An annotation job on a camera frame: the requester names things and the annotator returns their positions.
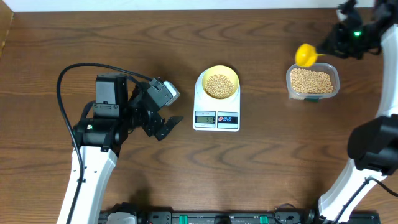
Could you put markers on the yellow measuring scoop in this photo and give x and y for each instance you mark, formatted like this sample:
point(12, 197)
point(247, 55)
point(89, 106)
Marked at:
point(306, 55)

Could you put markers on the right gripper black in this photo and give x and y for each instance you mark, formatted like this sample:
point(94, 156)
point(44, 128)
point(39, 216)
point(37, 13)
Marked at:
point(331, 45)

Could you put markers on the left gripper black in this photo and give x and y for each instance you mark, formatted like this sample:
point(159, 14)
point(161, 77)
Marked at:
point(153, 126)

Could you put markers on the soybeans in bowl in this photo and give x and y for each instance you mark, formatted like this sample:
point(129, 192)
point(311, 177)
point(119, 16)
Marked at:
point(219, 86)

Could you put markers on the white digital kitchen scale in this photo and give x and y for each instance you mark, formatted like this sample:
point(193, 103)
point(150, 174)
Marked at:
point(210, 114)

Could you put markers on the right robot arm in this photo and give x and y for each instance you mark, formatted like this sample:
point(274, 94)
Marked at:
point(372, 147)

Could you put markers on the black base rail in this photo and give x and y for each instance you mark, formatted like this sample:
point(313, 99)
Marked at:
point(130, 213)

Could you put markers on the clear plastic container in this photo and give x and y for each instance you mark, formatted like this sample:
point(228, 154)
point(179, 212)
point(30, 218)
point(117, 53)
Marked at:
point(317, 67)

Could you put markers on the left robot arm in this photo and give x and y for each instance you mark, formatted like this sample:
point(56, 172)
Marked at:
point(122, 104)

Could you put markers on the pale yellow bowl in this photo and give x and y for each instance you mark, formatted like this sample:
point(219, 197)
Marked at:
point(224, 70)

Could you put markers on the soybeans in container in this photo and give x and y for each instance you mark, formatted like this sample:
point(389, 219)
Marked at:
point(310, 82)

